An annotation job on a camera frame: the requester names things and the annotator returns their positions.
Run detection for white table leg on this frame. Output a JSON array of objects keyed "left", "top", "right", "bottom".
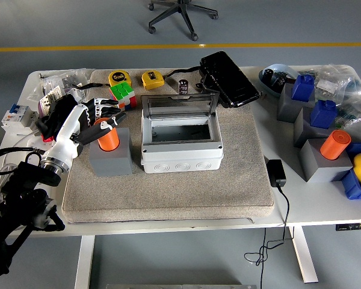
[
  {"left": 74, "top": 235, "right": 96, "bottom": 289},
  {"left": 290, "top": 225, "right": 319, "bottom": 284}
]

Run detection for light blue bowl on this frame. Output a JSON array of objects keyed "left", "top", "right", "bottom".
[{"left": 258, "top": 63, "right": 301, "bottom": 98}]

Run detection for grey holder block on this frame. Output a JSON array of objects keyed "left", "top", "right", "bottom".
[
  {"left": 277, "top": 82, "right": 316, "bottom": 123},
  {"left": 299, "top": 138, "right": 354, "bottom": 184},
  {"left": 293, "top": 107, "right": 338, "bottom": 148}
]

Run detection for black adapter cord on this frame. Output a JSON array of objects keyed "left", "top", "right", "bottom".
[{"left": 244, "top": 185, "right": 295, "bottom": 289}]

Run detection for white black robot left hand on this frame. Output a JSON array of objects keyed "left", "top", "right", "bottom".
[{"left": 43, "top": 98, "right": 128, "bottom": 167}]

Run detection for small black capacitor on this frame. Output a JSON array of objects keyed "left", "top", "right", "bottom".
[{"left": 177, "top": 78, "right": 190, "bottom": 96}]

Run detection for grey block with round hole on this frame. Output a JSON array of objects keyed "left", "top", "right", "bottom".
[{"left": 89, "top": 128, "right": 133, "bottom": 177}]

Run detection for blue plastic block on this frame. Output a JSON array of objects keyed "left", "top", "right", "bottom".
[
  {"left": 291, "top": 74, "right": 315, "bottom": 102},
  {"left": 309, "top": 99, "right": 338, "bottom": 129}
]

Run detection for black office chair base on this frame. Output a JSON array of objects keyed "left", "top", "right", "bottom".
[{"left": 147, "top": 0, "right": 219, "bottom": 42}]

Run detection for yellow tape measure black label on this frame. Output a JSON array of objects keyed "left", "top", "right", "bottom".
[{"left": 108, "top": 70, "right": 132, "bottom": 89}]

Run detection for black power adapter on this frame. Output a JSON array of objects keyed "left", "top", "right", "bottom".
[{"left": 267, "top": 159, "right": 288, "bottom": 188}]

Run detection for yellow tape measure plain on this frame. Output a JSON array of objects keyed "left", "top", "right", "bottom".
[{"left": 141, "top": 70, "right": 165, "bottom": 90}]

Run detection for orange cylinder battery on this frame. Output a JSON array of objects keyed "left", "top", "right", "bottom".
[
  {"left": 319, "top": 129, "right": 352, "bottom": 160},
  {"left": 94, "top": 118, "right": 120, "bottom": 151}
]

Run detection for white blue circuit breaker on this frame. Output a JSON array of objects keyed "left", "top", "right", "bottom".
[{"left": 0, "top": 103, "right": 39, "bottom": 133}]

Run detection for large multicoloured puzzle cube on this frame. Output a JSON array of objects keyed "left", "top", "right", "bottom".
[{"left": 109, "top": 82, "right": 137, "bottom": 111}]

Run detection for white junction box with lid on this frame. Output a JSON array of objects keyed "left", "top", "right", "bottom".
[{"left": 140, "top": 92, "right": 224, "bottom": 175}]

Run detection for small white breaker module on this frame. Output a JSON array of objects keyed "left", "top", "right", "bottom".
[{"left": 69, "top": 89, "right": 88, "bottom": 105}]

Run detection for black table control panel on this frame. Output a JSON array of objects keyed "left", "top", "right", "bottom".
[{"left": 335, "top": 222, "right": 361, "bottom": 232}]

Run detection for white labelled device box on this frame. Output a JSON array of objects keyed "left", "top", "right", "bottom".
[{"left": 37, "top": 85, "right": 64, "bottom": 117}]

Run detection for clear plastic bags of parts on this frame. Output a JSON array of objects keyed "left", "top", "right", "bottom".
[{"left": 297, "top": 63, "right": 361, "bottom": 136}]

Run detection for black case with strap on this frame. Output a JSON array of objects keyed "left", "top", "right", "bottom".
[{"left": 164, "top": 51, "right": 261, "bottom": 108}]

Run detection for white power strip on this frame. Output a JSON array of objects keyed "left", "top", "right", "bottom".
[{"left": 17, "top": 135, "right": 54, "bottom": 165}]

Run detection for blue plastic bin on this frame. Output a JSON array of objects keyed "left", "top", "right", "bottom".
[{"left": 340, "top": 141, "right": 361, "bottom": 200}]

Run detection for clear bags of small hardware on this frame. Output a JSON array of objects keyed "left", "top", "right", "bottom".
[{"left": 26, "top": 68, "right": 91, "bottom": 100}]

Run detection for thin black strap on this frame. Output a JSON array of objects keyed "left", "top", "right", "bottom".
[{"left": 71, "top": 81, "right": 111, "bottom": 90}]

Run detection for grey-brown mat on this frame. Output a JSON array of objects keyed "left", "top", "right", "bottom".
[{"left": 61, "top": 68, "right": 274, "bottom": 224}]

